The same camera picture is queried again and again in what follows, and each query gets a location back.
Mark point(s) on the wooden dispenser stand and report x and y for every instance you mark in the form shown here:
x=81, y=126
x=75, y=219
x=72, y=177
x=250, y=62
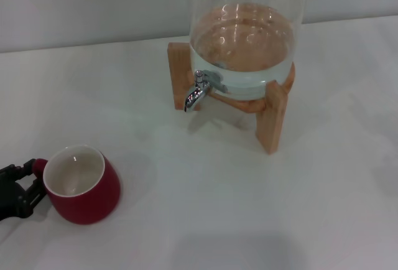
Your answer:
x=273, y=120

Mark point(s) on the chrome faucet tap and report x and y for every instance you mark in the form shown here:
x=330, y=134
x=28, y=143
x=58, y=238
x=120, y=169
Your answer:
x=196, y=94

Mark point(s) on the glass water dispenser jar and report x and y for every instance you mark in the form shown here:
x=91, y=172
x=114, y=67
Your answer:
x=245, y=49

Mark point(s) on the red ceramic cup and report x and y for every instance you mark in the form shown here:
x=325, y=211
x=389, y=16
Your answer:
x=90, y=193

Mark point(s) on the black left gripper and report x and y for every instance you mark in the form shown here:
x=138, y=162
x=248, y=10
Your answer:
x=9, y=198

